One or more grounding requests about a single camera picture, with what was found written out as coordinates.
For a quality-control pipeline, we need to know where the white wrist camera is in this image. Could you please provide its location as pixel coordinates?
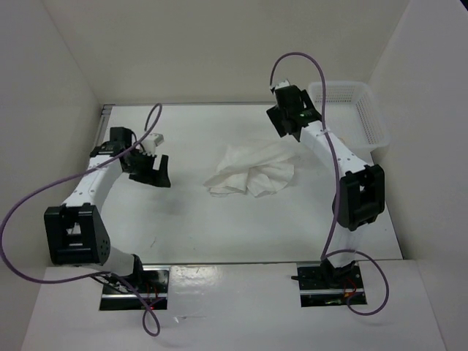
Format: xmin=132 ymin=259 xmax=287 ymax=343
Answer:
xmin=270 ymin=79 xmax=290 ymax=94
xmin=140 ymin=133 xmax=165 ymax=155

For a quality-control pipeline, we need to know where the white pleated skirt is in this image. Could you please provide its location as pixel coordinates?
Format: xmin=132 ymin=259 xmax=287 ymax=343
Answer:
xmin=204 ymin=140 xmax=295 ymax=197

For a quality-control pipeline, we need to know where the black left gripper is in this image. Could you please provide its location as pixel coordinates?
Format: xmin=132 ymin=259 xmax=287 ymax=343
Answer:
xmin=124 ymin=148 xmax=170 ymax=187

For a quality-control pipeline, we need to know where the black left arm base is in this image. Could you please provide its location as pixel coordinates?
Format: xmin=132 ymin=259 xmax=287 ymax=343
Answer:
xmin=96 ymin=265 xmax=170 ymax=312

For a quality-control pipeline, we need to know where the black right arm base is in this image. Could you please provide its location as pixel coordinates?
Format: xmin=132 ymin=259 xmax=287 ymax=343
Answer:
xmin=290 ymin=263 xmax=367 ymax=307

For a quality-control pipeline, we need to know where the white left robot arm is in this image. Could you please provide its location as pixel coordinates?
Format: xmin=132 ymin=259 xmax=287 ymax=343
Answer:
xmin=44 ymin=127 xmax=171 ymax=293

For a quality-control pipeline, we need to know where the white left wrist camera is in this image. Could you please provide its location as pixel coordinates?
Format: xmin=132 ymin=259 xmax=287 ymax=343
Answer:
xmin=140 ymin=133 xmax=165 ymax=155

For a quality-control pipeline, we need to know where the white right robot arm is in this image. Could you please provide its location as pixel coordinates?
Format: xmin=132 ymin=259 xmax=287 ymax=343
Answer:
xmin=267 ymin=81 xmax=385 ymax=287

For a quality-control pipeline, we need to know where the white plastic basket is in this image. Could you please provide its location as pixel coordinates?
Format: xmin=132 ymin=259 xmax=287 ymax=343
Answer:
xmin=308 ymin=81 xmax=390 ymax=152

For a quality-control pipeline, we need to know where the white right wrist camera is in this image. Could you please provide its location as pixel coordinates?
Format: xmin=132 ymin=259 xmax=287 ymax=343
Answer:
xmin=270 ymin=79 xmax=290 ymax=94

